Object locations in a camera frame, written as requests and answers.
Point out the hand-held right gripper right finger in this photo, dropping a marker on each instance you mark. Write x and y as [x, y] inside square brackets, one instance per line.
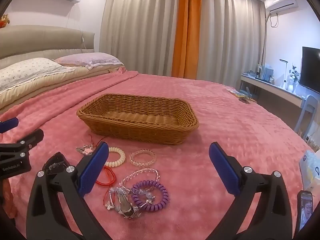
[225, 171]

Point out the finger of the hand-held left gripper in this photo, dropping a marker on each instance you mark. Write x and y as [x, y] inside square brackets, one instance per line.
[33, 137]
[8, 125]

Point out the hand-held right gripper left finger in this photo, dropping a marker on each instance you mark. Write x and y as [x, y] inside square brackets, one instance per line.
[92, 171]

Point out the black hair claw clip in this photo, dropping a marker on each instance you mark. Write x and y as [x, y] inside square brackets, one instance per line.
[53, 162]

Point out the brown wicker basket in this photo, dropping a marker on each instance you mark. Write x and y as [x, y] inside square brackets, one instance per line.
[137, 120]

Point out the orange cloth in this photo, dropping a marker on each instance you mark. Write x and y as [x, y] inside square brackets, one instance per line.
[8, 200]

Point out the white floral pillow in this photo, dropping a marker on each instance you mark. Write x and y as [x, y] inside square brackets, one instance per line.
[27, 71]

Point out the beige duvet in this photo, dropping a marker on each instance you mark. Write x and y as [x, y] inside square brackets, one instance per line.
[62, 78]

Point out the dark brown hair accessory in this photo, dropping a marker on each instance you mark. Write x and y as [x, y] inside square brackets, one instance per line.
[244, 100]

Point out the colourful paper packet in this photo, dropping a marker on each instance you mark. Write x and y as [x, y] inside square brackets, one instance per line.
[237, 93]

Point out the tissue pack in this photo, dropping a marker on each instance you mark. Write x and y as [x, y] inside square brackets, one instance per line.
[310, 172]

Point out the black smartphone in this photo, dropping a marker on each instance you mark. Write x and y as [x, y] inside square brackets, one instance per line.
[305, 210]

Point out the lilac pillow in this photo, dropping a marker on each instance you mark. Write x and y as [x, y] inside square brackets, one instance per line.
[87, 59]

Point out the beige padded headboard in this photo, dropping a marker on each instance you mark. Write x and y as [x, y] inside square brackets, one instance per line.
[45, 37]

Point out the white desk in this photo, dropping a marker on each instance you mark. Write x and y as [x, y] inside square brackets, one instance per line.
[275, 90]

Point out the light blue chair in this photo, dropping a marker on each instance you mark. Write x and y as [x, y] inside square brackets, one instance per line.
[306, 110]

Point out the orange plush toy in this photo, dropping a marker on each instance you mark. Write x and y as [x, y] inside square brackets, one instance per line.
[3, 21]

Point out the row of books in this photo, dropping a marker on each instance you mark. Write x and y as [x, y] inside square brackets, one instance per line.
[266, 73]

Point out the white vase with flowers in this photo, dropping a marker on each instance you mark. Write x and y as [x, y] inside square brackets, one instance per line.
[293, 83]

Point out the white desk lamp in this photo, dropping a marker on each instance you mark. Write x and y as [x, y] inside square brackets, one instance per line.
[285, 72]

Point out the black television screen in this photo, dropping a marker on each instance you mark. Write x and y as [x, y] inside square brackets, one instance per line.
[311, 67]

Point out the beige curtain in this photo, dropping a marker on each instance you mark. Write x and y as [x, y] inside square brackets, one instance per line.
[230, 35]
[140, 30]

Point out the orange curtain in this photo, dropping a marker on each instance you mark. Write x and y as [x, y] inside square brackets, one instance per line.
[183, 37]

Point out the white air conditioner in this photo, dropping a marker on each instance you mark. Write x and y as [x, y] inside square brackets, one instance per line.
[281, 1]

